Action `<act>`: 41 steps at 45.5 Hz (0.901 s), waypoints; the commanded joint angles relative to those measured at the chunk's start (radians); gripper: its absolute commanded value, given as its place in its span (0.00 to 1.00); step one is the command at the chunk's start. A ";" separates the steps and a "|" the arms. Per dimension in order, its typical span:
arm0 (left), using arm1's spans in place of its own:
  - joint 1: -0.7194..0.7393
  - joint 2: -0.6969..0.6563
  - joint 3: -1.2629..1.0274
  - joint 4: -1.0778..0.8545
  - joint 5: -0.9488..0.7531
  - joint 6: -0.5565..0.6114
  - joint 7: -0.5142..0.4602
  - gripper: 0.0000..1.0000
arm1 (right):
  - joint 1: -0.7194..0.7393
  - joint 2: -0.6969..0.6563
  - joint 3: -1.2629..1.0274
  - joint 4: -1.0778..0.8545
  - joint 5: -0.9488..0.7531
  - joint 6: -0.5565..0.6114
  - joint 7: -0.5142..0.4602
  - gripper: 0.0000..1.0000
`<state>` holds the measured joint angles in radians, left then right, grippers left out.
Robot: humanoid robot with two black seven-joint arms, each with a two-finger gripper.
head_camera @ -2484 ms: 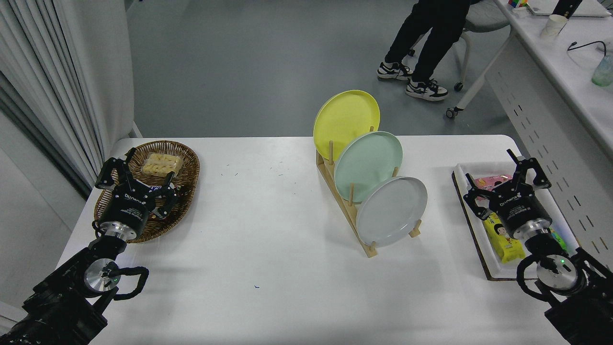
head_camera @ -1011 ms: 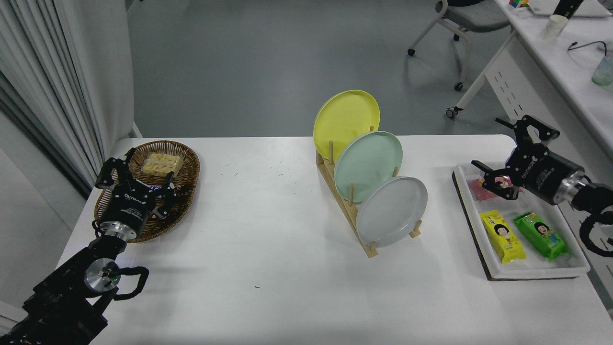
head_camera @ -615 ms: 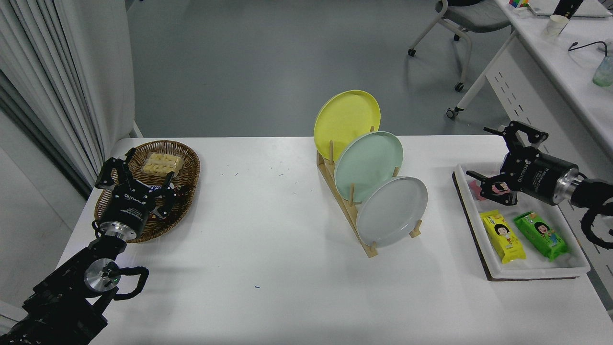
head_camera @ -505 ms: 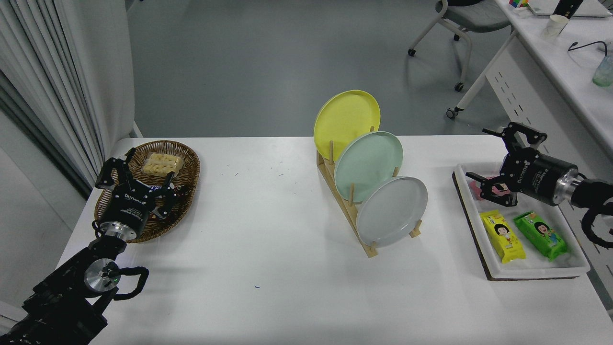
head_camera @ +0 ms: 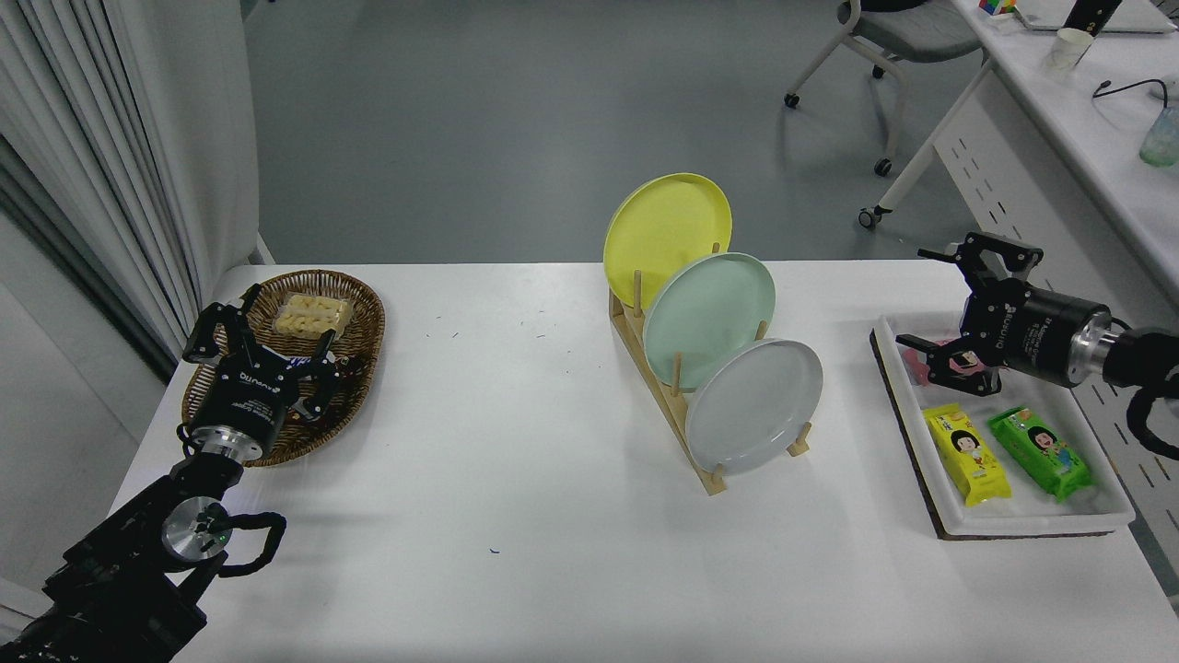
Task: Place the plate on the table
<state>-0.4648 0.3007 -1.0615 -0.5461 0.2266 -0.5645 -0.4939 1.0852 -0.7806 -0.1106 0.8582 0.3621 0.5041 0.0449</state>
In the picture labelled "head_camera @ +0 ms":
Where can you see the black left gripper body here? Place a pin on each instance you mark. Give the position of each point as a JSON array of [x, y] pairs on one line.
[[244, 396]]

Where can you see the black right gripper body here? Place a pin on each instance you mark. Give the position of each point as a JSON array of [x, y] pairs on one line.
[[1022, 331]]

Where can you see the grey plate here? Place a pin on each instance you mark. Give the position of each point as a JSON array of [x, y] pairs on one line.
[[751, 410]]

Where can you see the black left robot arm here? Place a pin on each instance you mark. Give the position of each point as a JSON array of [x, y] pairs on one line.
[[110, 589]]

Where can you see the mint green plate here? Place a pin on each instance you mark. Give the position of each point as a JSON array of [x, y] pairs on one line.
[[709, 308]]

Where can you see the wooden plate rack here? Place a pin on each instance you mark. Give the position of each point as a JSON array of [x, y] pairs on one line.
[[714, 483]]

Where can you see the yellow plate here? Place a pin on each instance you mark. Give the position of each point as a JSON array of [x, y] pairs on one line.
[[663, 230]]

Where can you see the dark snack packet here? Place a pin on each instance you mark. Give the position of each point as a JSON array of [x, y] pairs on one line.
[[293, 354]]

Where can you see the pink snack packet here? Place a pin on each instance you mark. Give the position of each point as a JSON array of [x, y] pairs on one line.
[[919, 371]]

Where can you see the clear pack of yellow biscuits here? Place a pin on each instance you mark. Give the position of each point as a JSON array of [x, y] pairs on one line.
[[311, 315]]

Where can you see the brown wicker basket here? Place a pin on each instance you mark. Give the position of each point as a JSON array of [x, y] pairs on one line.
[[359, 322]]

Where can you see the yellow snack packet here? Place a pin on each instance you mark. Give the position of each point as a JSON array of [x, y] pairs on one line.
[[967, 456]]

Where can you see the green snack packet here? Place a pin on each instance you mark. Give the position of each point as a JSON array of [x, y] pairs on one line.
[[1041, 451]]

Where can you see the white desk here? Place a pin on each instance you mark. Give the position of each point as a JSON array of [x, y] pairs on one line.
[[1096, 138]]

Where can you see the white tray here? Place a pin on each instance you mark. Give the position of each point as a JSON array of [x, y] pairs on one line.
[[1013, 520]]

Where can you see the translucent green cup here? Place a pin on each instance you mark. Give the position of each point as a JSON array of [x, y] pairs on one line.
[[1161, 138]]

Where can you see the white paper cup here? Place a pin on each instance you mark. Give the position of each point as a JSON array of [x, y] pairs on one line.
[[1068, 51]]

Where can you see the pale curtain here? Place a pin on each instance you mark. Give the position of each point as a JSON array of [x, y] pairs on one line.
[[101, 138]]

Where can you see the grey office chair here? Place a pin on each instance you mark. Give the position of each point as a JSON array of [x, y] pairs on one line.
[[912, 32]]

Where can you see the colourful puzzle cube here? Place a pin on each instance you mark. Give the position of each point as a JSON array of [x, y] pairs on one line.
[[997, 5]]

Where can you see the white laptop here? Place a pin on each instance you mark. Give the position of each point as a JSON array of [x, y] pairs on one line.
[[1142, 18]]

